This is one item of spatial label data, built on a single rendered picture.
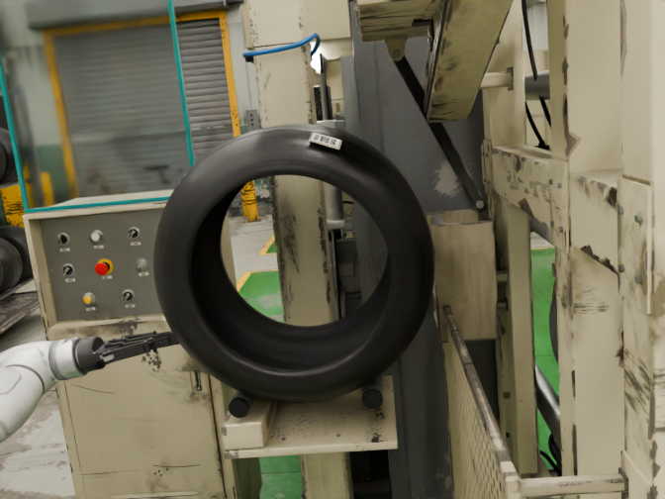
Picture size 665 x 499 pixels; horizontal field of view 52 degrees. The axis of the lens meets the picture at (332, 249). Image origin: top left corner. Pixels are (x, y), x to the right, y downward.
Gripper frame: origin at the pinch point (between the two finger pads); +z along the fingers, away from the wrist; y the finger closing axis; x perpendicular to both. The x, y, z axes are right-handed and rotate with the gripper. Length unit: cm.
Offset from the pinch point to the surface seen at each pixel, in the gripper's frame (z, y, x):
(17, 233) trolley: -244, 382, -5
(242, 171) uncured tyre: 27.0, -12.0, -32.6
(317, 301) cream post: 29.6, 27.8, 5.7
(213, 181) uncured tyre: 20.9, -11.8, -32.0
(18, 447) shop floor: -153, 163, 85
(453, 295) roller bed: 64, 21, 9
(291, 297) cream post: 23.3, 27.9, 3.4
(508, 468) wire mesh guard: 61, -56, 11
